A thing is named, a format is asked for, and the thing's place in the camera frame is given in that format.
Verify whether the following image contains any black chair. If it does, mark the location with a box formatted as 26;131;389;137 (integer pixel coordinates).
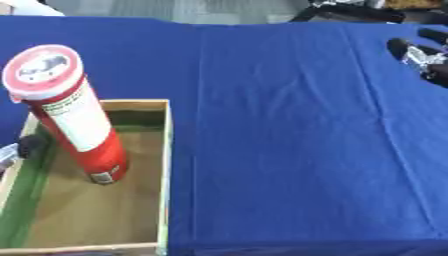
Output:
288;0;448;25

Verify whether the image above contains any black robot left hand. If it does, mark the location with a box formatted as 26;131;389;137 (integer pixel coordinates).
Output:
0;134;49;172

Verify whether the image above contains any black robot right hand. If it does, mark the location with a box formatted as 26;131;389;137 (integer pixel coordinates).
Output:
385;27;448;89

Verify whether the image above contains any red white cylindrical bottle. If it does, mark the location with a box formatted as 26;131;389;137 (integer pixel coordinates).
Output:
1;44;130;185

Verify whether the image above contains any tan cardboard box green inside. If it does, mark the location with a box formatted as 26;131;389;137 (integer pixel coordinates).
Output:
0;98;175;256

